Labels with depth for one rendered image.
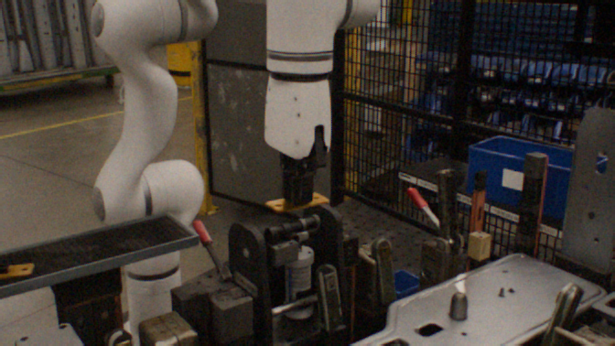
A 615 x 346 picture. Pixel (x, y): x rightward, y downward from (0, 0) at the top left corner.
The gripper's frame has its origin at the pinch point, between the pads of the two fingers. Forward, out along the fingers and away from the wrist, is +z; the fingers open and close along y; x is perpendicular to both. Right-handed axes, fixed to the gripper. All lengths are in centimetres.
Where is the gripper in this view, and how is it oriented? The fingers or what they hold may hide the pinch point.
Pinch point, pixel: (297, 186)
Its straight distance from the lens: 84.8
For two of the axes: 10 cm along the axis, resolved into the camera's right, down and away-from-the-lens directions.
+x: 8.5, -1.5, 5.0
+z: -0.2, 9.5, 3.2
